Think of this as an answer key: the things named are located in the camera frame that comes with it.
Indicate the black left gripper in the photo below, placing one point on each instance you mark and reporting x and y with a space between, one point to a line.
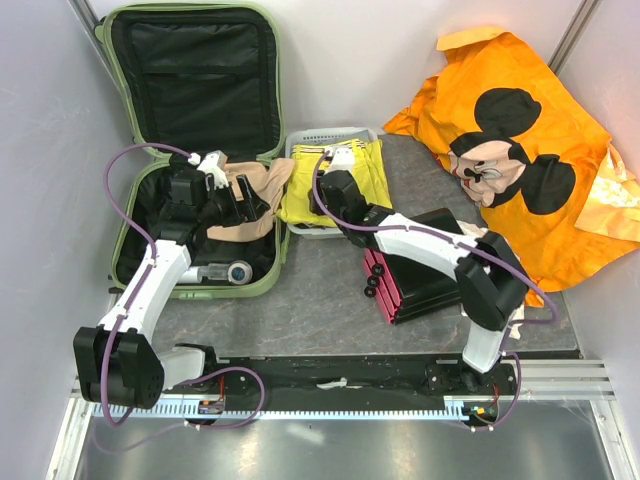
252 208

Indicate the yellow shorts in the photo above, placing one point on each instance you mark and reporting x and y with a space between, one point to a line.
367 169

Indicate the round silver blue-lid tin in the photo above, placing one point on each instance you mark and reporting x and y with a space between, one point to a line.
239 273

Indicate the white perforated plastic basket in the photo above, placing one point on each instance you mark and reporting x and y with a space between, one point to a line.
324 136

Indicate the green hard-shell suitcase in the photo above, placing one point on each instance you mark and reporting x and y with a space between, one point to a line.
193 77

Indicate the black box with pink ends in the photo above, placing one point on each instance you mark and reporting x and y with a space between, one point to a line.
405 289

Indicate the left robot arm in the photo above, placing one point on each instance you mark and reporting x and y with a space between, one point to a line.
115 361

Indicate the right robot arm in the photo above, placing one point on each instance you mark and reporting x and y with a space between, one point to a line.
383 230

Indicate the white tube with round cap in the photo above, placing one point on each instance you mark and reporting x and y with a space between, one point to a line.
191 277

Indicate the white crumpled cloth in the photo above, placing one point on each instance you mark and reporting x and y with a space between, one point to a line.
489 293

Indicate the orange cartoon mouse cloth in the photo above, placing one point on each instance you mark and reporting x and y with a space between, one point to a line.
544 173

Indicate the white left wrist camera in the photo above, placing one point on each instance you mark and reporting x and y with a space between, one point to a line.
211 164

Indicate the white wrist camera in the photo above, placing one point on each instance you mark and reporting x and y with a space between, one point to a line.
211 164
340 158

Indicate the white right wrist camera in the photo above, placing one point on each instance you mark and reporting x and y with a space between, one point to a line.
340 158

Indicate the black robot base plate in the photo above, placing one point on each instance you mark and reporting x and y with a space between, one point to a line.
373 381

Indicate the slotted cable duct rail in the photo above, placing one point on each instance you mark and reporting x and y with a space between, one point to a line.
193 409

